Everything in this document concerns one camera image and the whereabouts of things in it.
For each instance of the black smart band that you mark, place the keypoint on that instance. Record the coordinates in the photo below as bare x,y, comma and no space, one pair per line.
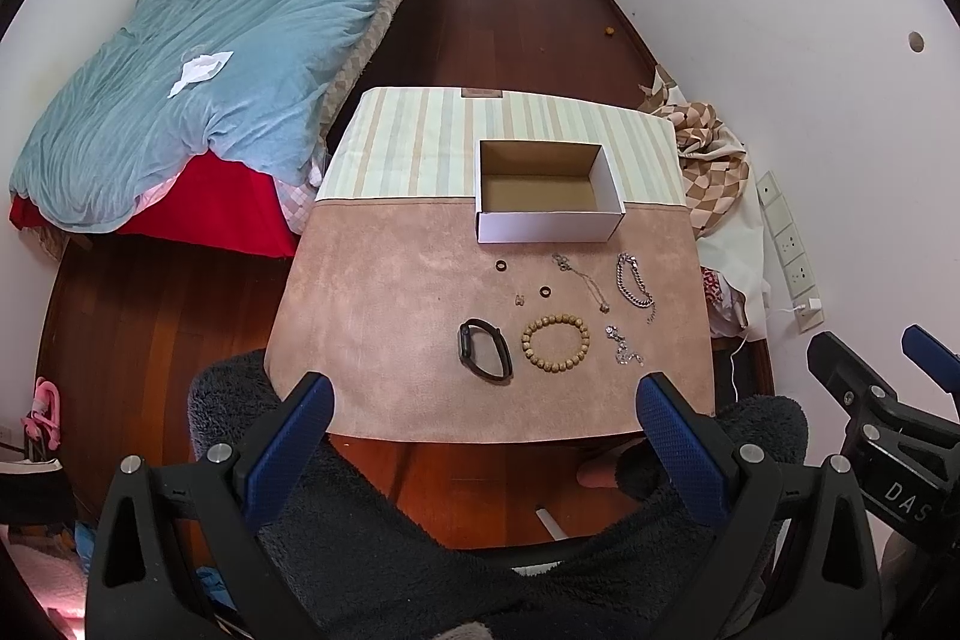
484,351

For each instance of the red bed sheet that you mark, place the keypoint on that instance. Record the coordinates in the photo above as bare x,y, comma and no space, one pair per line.
216,204

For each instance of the light blue duvet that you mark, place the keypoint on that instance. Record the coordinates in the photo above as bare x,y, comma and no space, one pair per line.
238,78

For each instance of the striped table cloth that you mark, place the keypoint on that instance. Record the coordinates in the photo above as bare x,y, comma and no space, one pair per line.
422,142

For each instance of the checkered beige blanket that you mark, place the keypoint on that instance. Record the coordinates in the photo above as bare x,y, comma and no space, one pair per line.
713,161

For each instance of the pink plastic hanger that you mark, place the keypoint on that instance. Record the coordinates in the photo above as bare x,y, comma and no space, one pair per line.
42,423

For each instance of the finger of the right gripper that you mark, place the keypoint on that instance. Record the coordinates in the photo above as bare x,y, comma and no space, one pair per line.
937,361
850,381

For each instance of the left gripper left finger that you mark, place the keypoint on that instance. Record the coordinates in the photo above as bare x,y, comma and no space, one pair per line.
177,554

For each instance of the white paper on bed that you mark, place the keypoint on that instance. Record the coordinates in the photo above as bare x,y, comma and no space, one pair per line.
199,70

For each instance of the checkered mattress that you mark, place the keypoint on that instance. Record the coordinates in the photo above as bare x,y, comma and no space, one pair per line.
357,58

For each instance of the white wall socket strip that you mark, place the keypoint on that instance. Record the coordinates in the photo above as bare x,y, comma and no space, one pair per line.
789,251

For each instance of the red white patterned bag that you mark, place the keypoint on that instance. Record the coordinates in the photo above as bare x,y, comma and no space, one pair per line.
727,307

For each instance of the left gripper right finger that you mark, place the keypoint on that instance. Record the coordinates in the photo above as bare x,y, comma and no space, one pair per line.
793,555

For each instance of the white cardboard box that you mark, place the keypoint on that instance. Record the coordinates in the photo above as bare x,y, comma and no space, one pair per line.
529,192

